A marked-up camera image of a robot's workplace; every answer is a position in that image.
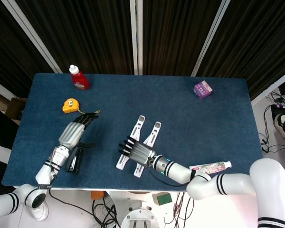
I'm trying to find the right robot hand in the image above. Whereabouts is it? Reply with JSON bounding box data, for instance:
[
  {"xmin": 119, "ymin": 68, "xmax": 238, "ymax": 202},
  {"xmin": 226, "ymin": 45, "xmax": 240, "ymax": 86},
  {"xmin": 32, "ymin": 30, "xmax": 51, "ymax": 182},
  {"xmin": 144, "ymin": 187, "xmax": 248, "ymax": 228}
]
[{"xmin": 118, "ymin": 135, "xmax": 157, "ymax": 168}]

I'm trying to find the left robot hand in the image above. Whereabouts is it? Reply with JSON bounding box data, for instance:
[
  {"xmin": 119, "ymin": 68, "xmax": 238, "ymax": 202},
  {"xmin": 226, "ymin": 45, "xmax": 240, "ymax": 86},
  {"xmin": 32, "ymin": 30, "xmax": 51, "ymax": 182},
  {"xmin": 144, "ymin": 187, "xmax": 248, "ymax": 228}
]
[{"xmin": 58, "ymin": 112, "xmax": 100, "ymax": 151}]

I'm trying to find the white folding laptop stand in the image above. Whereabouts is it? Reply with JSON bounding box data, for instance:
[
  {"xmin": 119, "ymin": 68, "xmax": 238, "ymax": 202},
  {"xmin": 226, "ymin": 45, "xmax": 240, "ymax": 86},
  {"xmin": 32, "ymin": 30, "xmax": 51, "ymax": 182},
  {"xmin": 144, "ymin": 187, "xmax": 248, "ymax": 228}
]
[{"xmin": 115, "ymin": 115, "xmax": 162, "ymax": 178}]

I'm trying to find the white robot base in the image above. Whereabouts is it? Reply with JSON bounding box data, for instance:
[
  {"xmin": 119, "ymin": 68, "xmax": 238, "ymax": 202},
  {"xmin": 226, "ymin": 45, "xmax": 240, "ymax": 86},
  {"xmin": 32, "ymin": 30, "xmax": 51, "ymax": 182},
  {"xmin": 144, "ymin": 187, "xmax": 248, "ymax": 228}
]
[{"xmin": 108, "ymin": 190, "xmax": 188, "ymax": 228}]

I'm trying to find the yellow tape measure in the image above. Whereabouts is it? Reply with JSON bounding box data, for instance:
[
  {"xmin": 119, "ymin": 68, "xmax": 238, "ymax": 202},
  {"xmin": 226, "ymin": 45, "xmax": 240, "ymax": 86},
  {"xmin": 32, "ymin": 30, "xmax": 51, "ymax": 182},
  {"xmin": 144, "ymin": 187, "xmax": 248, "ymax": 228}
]
[{"xmin": 62, "ymin": 98, "xmax": 101, "ymax": 114}]

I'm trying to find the black stapler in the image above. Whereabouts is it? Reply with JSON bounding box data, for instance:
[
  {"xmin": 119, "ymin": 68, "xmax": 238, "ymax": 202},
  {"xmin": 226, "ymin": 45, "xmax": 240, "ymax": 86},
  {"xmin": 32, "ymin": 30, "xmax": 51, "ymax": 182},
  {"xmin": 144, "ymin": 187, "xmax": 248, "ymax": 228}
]
[{"xmin": 65, "ymin": 146, "xmax": 83, "ymax": 174}]

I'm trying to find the blue velvet tablecloth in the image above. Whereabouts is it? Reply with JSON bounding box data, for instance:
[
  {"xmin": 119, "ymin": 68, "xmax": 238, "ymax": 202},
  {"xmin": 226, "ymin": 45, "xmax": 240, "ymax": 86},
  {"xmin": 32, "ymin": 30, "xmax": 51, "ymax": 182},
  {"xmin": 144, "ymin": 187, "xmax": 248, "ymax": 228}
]
[{"xmin": 1, "ymin": 73, "xmax": 264, "ymax": 190}]

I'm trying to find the green block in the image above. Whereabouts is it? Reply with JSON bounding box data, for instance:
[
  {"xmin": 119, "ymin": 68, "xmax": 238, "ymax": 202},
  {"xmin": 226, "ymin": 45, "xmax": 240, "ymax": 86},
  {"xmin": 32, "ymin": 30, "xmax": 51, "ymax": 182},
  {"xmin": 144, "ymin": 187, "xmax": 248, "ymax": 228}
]
[{"xmin": 152, "ymin": 192, "xmax": 173, "ymax": 206}]

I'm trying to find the red ketchup bottle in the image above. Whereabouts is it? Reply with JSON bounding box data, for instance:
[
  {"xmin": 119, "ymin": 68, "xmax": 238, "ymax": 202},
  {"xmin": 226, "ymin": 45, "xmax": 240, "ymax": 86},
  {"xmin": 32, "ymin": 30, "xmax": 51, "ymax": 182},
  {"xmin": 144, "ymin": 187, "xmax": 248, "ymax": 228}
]
[{"xmin": 69, "ymin": 64, "xmax": 90, "ymax": 91}]

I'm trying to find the orange object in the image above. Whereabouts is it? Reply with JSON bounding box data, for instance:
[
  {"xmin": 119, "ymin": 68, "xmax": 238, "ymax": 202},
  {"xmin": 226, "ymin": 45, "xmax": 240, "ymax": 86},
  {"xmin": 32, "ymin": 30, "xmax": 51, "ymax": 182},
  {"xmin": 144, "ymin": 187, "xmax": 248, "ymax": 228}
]
[{"xmin": 90, "ymin": 190, "xmax": 105, "ymax": 200}]

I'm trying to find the brown cardboard box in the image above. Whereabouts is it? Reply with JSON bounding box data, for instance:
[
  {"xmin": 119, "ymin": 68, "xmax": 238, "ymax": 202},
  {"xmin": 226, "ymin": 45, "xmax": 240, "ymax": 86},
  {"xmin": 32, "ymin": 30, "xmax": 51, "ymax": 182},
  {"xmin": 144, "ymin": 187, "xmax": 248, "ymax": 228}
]
[{"xmin": 8, "ymin": 97, "xmax": 27, "ymax": 119}]

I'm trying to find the white floral toothpaste tube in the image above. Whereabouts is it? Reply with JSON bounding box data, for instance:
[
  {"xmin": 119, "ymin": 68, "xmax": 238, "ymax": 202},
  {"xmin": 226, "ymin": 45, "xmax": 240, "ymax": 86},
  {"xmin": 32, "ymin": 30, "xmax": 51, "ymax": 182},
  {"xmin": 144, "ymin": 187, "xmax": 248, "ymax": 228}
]
[{"xmin": 189, "ymin": 160, "xmax": 232, "ymax": 175}]

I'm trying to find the purple tissue pack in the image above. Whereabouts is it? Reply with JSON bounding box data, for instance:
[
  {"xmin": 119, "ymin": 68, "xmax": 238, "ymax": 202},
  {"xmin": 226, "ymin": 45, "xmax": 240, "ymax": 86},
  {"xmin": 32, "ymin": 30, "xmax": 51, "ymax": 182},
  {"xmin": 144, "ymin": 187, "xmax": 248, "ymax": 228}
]
[{"xmin": 193, "ymin": 80, "xmax": 214, "ymax": 100}]

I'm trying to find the dark pleated curtain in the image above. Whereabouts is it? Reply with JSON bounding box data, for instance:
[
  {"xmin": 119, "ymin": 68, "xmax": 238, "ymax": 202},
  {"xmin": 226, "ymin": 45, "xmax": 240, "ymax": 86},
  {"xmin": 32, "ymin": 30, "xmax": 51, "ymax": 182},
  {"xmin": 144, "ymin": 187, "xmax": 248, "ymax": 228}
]
[
  {"xmin": 197, "ymin": 0, "xmax": 285, "ymax": 100},
  {"xmin": 0, "ymin": 0, "xmax": 54, "ymax": 98},
  {"xmin": 15, "ymin": 0, "xmax": 135, "ymax": 75},
  {"xmin": 142, "ymin": 0, "xmax": 225, "ymax": 76}
]

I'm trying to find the white black sneaker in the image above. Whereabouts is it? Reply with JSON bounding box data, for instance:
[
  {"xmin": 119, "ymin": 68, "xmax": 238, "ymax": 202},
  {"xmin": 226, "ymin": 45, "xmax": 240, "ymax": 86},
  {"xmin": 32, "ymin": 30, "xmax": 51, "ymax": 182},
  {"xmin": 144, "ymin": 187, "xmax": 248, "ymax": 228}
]
[{"xmin": 274, "ymin": 113, "xmax": 285, "ymax": 145}]

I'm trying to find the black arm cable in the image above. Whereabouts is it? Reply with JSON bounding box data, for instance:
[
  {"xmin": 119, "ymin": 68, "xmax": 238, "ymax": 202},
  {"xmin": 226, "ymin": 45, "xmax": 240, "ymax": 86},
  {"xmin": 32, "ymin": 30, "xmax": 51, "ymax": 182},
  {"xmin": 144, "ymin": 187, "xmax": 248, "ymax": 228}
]
[{"xmin": 146, "ymin": 158, "xmax": 190, "ymax": 188}]

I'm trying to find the red black wire bundle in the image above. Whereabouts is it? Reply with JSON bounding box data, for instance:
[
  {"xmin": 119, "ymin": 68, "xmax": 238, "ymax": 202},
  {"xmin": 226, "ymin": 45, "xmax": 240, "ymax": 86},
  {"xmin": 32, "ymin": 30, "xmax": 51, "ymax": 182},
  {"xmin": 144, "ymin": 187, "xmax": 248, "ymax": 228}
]
[{"xmin": 173, "ymin": 191, "xmax": 195, "ymax": 225}]

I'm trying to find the white frame post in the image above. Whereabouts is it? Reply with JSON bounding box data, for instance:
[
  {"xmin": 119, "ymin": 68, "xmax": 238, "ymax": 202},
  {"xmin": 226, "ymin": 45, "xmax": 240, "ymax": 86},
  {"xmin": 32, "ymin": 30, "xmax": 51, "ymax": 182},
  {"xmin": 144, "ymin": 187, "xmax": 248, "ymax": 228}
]
[
  {"xmin": 129, "ymin": 0, "xmax": 143, "ymax": 76},
  {"xmin": 250, "ymin": 67, "xmax": 285, "ymax": 106},
  {"xmin": 191, "ymin": 0, "xmax": 237, "ymax": 77},
  {"xmin": 1, "ymin": 0, "xmax": 62, "ymax": 74}
]

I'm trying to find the black floor cable bundle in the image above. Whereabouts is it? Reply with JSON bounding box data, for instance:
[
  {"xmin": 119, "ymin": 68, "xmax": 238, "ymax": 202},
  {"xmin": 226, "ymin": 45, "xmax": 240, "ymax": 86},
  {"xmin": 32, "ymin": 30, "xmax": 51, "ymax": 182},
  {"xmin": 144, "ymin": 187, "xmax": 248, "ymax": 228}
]
[{"xmin": 260, "ymin": 91, "xmax": 285, "ymax": 155}]

